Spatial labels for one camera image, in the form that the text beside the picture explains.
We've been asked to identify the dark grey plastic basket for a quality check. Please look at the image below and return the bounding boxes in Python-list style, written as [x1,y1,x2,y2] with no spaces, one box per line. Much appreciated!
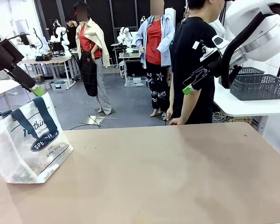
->
[218,67,266,87]
[230,74,280,101]

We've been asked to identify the small background desk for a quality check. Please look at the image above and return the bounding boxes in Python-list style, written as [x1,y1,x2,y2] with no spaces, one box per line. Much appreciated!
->
[111,43,127,68]

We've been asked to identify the translucent shopping bag navy handles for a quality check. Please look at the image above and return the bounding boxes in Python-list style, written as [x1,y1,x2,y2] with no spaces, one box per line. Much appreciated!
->
[0,97,75,184]

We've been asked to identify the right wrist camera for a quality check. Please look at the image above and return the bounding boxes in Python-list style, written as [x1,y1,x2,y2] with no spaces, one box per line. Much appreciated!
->
[192,35,224,58]

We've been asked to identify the background person in black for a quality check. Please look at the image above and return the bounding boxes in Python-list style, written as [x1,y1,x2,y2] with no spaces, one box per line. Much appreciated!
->
[65,16,79,49]

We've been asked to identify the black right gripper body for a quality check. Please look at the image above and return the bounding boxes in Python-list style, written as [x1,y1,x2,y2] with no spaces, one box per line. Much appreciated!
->
[200,52,227,78]

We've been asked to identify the person's right hand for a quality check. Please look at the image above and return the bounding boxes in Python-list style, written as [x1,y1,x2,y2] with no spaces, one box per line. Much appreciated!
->
[169,117,184,126]

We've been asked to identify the metal plate on floor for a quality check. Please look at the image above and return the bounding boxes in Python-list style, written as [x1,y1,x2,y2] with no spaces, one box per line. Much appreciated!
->
[80,114,119,127]

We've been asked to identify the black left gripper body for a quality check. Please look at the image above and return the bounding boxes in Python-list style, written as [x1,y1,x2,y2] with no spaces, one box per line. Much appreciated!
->
[0,38,25,80]

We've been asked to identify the person in black t-shirt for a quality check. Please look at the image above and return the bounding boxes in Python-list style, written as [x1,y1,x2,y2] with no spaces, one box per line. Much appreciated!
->
[169,0,224,124]

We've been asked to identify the white cable bundle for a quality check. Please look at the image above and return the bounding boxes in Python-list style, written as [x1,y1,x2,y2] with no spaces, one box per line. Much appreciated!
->
[212,112,231,122]

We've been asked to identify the white box with power strip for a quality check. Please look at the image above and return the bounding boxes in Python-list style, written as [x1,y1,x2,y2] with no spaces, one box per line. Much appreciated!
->
[126,76,147,87]

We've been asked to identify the person's right forearm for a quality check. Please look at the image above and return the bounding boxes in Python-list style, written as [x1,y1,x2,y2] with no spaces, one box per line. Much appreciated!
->
[179,88,202,124]

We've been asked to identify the mannequin in cream jacket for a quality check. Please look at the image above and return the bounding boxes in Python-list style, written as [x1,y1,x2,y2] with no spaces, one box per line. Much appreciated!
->
[73,0,112,115]

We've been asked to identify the white side table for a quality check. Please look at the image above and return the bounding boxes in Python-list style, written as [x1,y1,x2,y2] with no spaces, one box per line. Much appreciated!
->
[213,77,280,117]

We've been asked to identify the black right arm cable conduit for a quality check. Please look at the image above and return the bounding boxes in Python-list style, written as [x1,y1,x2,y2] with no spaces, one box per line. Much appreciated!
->
[220,4,280,89]

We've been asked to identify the person in red shirt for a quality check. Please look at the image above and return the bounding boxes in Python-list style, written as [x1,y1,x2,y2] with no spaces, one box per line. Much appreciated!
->
[135,0,175,117]

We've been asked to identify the silver framed wall panel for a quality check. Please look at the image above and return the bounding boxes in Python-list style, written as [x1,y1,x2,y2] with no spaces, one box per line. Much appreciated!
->
[10,20,30,35]

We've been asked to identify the grey background work table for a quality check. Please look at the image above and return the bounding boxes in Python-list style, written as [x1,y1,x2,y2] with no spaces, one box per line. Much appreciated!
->
[17,56,74,89]

